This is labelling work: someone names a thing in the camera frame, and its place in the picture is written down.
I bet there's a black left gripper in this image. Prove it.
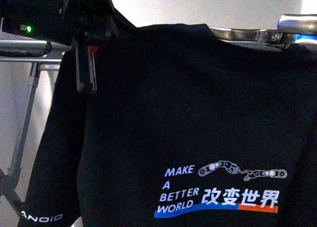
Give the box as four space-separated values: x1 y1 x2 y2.
0 0 97 93

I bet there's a black printed t-shirt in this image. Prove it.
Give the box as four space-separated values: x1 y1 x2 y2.
18 25 317 227

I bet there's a metal clothes hanger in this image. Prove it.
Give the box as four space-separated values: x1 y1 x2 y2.
209 14 317 48

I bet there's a metal drying rack frame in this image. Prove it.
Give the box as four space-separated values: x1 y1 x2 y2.
0 39 69 215

